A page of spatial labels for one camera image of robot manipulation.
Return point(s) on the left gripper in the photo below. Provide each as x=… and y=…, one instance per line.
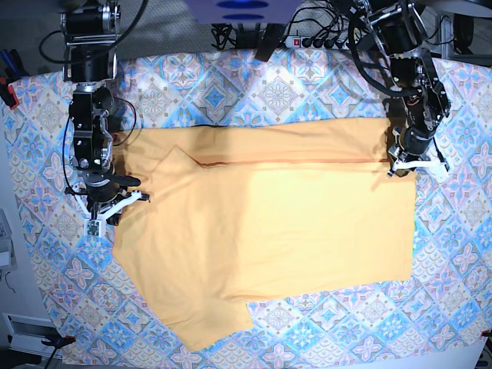
x=410, y=144

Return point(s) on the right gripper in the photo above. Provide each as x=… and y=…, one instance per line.
x=109, y=192

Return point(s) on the yellow T-shirt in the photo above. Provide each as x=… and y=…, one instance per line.
x=253, y=214

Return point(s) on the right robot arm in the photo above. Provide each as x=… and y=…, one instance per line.
x=91, y=32

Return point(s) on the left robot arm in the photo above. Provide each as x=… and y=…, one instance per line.
x=400, y=34

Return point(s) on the blue patterned tablecloth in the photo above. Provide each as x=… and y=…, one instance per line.
x=446, y=304

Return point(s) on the red clamp left edge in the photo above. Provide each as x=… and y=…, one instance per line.
x=8, y=94

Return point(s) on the black clamp on table edge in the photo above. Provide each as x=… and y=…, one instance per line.
x=270, y=40

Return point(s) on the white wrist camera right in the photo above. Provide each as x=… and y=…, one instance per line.
x=94, y=228

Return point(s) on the aluminium rail with clamp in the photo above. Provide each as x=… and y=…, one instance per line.
x=32, y=335

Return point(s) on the white power strip red switch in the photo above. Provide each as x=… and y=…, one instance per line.
x=297, y=41

